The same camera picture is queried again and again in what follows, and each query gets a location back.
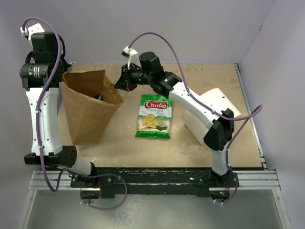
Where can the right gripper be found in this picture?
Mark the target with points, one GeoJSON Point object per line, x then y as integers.
{"type": "Point", "coordinates": [127, 85]}

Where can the brown paper bag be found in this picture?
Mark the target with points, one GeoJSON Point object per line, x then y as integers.
{"type": "Point", "coordinates": [88, 117]}

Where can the green Chuba cassava chips bag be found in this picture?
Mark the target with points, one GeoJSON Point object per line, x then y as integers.
{"type": "Point", "coordinates": [154, 117]}

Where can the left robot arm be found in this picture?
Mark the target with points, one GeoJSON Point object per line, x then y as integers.
{"type": "Point", "coordinates": [41, 76]}

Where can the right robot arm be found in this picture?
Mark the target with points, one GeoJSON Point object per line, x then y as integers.
{"type": "Point", "coordinates": [173, 87]}

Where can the blue snack packet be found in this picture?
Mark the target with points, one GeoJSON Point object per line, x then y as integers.
{"type": "Point", "coordinates": [99, 97]}

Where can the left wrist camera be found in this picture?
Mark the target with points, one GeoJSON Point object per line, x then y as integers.
{"type": "Point", "coordinates": [27, 32]}

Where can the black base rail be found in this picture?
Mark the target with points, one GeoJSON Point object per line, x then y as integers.
{"type": "Point", "coordinates": [201, 182]}

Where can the aluminium table frame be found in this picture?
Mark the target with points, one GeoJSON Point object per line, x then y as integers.
{"type": "Point", "coordinates": [258, 204]}

